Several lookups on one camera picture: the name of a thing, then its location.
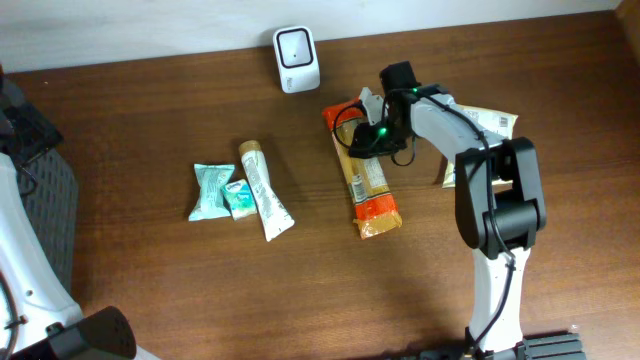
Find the orange long pasta packet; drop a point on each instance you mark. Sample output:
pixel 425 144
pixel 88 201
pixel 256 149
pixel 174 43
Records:
pixel 376 210

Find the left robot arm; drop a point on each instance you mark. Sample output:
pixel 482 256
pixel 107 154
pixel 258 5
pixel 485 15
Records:
pixel 39 317

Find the white barcode scanner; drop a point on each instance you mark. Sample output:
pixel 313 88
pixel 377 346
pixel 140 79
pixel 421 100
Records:
pixel 296 58

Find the grey plastic mesh basket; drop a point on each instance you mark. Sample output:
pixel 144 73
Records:
pixel 46 182

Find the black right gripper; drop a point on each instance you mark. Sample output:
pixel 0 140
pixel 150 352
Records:
pixel 368 145

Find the white beige tube packet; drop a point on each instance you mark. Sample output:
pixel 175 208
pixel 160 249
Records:
pixel 274 216

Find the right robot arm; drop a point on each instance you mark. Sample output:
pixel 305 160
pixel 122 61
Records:
pixel 499 201

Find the small green tissue pack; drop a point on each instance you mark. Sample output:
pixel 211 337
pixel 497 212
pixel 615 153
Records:
pixel 240 199

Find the yellow snack chip bag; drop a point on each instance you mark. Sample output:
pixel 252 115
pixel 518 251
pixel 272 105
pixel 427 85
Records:
pixel 495 121

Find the pale green packet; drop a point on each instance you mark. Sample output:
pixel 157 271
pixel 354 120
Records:
pixel 211 179

